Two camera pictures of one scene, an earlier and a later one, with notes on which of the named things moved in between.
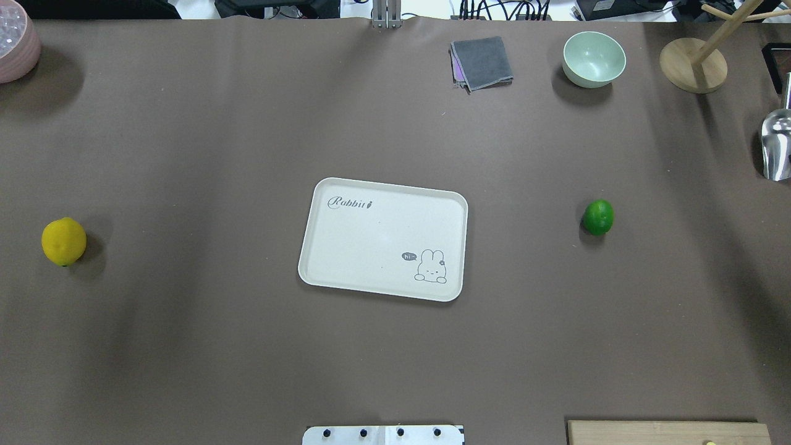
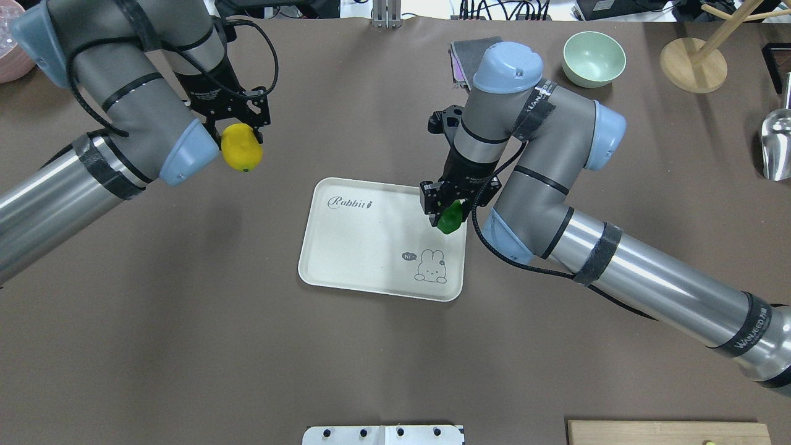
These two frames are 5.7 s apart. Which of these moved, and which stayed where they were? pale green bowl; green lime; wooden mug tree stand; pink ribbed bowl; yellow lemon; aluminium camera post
Moved: yellow lemon; green lime
Stayed: pale green bowl; aluminium camera post; pink ribbed bowl; wooden mug tree stand
